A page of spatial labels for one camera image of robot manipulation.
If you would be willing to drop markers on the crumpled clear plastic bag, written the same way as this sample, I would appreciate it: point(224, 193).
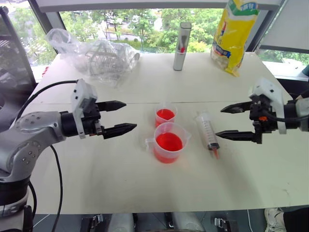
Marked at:
point(72, 55)

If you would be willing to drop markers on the large beaker with red liquid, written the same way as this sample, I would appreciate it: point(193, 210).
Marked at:
point(168, 145)

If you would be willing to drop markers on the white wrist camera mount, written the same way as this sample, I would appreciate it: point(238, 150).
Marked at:
point(275, 96)
point(80, 93)

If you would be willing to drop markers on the black metal bracket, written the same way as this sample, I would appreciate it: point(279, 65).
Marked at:
point(224, 224)
point(93, 222)

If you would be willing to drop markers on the small clear cup red liquid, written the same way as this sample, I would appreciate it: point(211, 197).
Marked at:
point(165, 114)

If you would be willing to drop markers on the small red object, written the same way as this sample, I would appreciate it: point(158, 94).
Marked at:
point(45, 71)

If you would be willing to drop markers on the clear plastic syringe orange tip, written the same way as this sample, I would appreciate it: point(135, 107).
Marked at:
point(207, 130)

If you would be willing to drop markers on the tall silver cylindrical container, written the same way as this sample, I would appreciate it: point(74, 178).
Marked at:
point(179, 60)

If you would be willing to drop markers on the grey rounded shape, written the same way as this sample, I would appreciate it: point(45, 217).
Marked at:
point(122, 223)

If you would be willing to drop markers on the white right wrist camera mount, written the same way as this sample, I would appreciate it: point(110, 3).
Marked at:
point(275, 96)

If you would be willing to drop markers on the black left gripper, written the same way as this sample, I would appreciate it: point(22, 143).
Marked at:
point(91, 120)

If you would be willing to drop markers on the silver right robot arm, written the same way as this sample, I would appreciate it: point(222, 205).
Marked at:
point(303, 113)

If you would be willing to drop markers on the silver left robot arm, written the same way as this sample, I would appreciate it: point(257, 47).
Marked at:
point(31, 135)

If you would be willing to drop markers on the yellow snack bag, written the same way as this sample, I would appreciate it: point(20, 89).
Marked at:
point(231, 43)

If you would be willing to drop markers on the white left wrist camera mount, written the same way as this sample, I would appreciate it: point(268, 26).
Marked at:
point(80, 93)

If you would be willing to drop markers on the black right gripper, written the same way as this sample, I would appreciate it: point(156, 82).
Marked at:
point(262, 125)

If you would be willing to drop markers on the white sneaker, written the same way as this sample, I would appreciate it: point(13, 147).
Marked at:
point(274, 218)

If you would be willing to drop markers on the black office chair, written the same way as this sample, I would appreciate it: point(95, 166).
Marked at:
point(14, 60)

